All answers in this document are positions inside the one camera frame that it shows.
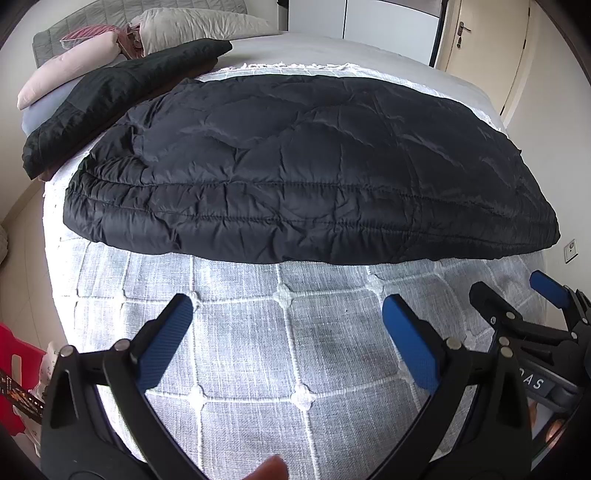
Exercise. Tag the bed with grey sheet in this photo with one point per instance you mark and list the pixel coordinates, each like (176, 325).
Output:
(392, 55)

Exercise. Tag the person's left hand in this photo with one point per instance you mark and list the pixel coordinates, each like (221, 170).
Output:
(272, 468)

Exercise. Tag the cream door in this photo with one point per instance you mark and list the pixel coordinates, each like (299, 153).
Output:
(489, 41)

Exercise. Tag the pink pillow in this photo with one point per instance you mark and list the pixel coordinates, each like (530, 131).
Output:
(60, 69)

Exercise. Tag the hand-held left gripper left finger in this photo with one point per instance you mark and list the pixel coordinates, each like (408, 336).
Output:
(166, 337)

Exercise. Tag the beige pillow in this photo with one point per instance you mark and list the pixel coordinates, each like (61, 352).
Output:
(194, 27)

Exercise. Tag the bed with white cover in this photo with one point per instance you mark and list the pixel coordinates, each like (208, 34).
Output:
(277, 346)

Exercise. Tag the black quilted coat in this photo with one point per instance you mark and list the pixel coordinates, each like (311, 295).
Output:
(115, 87)

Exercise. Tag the black puffer jacket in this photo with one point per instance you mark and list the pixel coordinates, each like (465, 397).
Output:
(300, 175)

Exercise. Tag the blue-grey pillow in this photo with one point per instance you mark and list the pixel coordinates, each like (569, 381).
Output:
(41, 115)

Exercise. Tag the white printed cloth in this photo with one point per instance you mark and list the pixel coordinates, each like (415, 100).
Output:
(46, 369)

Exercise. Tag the red plastic stool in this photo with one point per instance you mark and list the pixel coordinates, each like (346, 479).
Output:
(14, 341)

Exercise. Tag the pink striped cloth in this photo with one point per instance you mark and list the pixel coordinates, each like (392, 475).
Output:
(87, 33)

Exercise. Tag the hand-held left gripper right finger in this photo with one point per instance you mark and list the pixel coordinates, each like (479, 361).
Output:
(411, 341)

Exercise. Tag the grey quilted headboard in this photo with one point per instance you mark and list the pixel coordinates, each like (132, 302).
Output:
(92, 11)

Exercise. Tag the person's right hand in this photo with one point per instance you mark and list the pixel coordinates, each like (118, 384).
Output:
(549, 429)

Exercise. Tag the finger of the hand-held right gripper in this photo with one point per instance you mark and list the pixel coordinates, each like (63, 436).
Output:
(489, 300)
(548, 284)

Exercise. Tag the white wall switch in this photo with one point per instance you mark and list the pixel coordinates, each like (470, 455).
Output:
(571, 251)

